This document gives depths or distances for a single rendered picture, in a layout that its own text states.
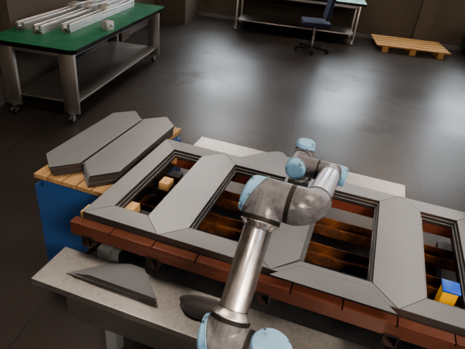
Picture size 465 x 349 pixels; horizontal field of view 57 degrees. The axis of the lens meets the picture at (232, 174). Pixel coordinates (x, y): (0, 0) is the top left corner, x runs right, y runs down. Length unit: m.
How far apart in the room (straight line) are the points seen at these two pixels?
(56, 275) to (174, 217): 0.50
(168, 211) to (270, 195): 0.69
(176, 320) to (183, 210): 0.45
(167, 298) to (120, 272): 0.21
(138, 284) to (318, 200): 0.78
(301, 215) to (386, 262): 0.63
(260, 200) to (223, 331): 0.37
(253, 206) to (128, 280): 0.68
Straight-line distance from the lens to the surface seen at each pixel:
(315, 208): 1.21
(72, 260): 1.87
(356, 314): 1.56
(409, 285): 1.69
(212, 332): 1.24
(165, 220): 1.74
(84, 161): 2.19
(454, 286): 1.72
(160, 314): 1.63
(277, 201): 1.19
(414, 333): 1.60
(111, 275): 1.72
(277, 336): 1.24
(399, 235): 1.91
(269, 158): 2.38
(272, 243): 1.66
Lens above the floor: 1.91
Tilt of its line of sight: 31 degrees down
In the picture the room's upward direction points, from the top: 6 degrees clockwise
